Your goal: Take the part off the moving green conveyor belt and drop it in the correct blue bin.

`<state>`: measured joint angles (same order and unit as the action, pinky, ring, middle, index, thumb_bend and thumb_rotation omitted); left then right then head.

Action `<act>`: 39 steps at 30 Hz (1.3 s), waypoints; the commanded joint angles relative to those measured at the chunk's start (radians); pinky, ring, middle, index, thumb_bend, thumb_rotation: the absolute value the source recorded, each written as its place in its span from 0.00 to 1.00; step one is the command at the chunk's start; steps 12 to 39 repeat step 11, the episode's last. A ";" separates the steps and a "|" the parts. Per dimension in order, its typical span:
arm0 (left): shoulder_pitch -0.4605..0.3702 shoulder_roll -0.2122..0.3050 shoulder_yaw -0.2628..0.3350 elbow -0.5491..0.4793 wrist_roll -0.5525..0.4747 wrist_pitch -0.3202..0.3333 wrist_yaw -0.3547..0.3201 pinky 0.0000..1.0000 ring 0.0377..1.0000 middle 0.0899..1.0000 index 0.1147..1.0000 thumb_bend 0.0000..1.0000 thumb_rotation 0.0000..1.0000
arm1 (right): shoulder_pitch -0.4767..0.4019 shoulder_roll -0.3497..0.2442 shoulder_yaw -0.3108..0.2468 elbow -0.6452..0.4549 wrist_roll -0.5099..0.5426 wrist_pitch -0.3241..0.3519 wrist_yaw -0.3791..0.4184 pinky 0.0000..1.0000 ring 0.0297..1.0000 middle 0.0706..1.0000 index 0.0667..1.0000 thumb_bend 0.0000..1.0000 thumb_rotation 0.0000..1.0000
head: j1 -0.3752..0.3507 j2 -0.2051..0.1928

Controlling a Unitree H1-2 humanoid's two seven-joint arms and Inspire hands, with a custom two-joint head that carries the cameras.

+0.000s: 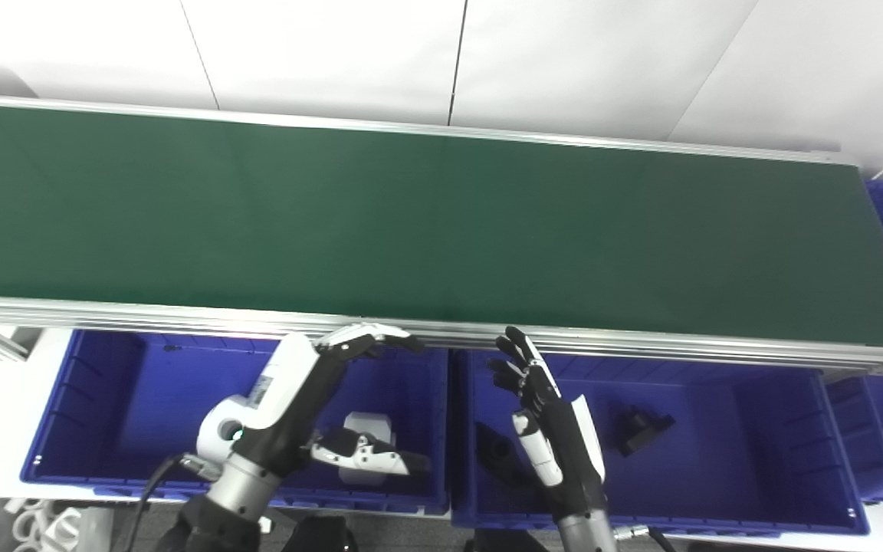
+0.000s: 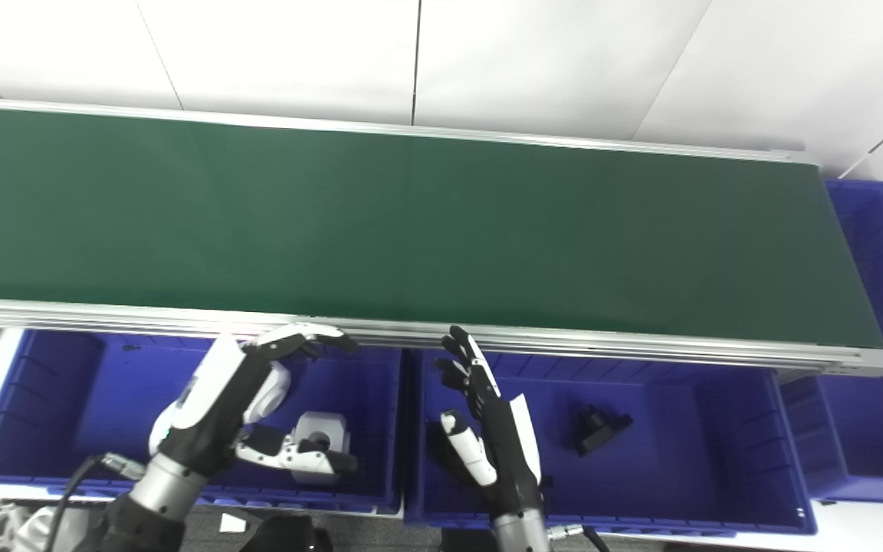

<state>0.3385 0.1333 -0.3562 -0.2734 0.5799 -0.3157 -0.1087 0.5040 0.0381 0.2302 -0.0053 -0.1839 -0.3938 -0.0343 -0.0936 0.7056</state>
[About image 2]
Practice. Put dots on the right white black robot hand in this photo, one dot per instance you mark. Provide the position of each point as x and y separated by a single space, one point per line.
510 460

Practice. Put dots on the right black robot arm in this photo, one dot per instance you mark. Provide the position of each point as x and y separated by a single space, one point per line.
520 534

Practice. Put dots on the black plastic part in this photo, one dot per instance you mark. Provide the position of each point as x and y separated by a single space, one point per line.
599 431

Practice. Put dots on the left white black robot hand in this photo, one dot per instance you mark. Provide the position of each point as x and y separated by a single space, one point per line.
211 399

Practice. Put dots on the green conveyor belt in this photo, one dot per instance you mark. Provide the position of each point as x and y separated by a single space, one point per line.
602 345
411 222

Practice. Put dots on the white paper label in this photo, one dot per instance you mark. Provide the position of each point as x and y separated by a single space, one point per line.
232 524

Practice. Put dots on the black robot torso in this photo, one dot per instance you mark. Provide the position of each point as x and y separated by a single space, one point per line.
284 535

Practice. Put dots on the blue plastic bin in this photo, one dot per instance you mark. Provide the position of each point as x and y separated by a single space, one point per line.
73 414
882 307
687 460

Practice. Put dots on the white plastic block part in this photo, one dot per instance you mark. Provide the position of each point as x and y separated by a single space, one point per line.
273 387
332 429

